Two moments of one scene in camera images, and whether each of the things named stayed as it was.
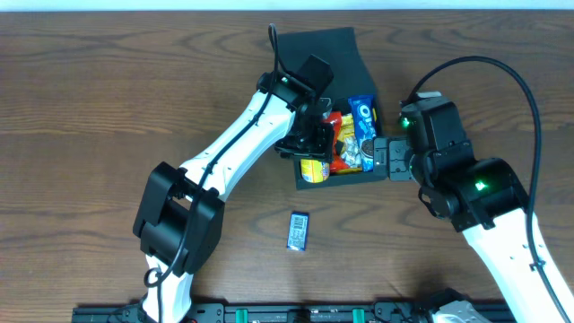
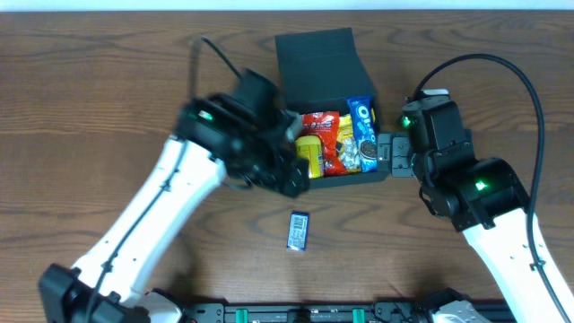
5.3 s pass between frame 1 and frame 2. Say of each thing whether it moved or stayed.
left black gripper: moved
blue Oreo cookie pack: stayed
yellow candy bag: stayed
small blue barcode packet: stayed
